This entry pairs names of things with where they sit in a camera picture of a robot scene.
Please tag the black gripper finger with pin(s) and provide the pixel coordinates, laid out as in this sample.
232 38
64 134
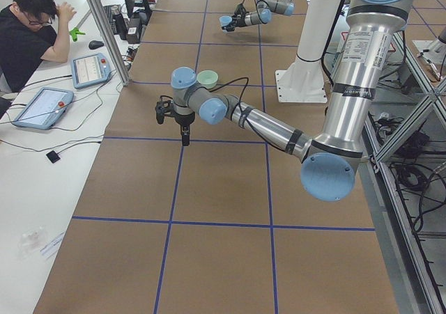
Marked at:
185 135

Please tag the light blue plastic cup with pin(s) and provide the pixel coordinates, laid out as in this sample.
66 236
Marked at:
226 23

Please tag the mint green bowl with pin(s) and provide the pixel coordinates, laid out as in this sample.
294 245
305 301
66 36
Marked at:
207 79

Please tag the black water bottle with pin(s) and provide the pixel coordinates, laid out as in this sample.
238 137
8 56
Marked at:
121 26

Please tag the black box with label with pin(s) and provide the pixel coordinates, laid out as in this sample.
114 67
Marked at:
134 31

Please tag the far blue teach pendant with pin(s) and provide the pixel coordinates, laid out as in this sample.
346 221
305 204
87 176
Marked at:
90 70

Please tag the blue teach pendant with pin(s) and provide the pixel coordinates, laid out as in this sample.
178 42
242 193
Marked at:
45 108
90 70

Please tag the black computer mouse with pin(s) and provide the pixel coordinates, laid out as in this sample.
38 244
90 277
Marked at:
95 44

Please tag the small black square device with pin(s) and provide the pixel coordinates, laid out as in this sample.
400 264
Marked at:
53 156

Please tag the near blue teach pendant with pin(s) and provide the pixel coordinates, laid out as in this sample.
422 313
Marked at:
45 108

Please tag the green plastic clamp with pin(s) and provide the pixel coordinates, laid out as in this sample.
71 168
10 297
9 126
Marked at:
75 33

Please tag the person in black shirt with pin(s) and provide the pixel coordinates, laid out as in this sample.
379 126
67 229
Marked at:
32 31

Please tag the clear plastic bag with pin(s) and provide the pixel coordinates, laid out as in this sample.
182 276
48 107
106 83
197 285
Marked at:
31 241

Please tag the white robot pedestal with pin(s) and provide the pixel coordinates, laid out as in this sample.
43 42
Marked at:
303 81

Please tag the aluminium frame post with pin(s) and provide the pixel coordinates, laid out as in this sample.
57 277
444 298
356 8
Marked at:
109 39

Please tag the aluminium frame rack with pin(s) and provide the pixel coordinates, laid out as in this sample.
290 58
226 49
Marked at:
405 139

